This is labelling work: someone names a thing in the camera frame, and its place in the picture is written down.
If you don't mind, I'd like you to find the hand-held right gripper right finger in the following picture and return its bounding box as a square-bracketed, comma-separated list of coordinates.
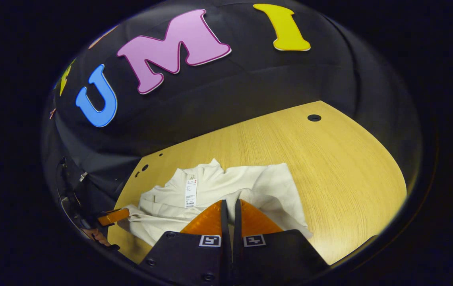
[232, 199, 330, 286]

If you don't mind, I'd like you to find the white garment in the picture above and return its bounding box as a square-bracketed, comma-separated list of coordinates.
[117, 159, 314, 247]

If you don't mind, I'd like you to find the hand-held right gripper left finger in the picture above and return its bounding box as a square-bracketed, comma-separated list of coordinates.
[139, 200, 231, 286]

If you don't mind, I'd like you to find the black backdrop cloth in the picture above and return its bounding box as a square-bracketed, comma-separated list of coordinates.
[42, 0, 424, 239]

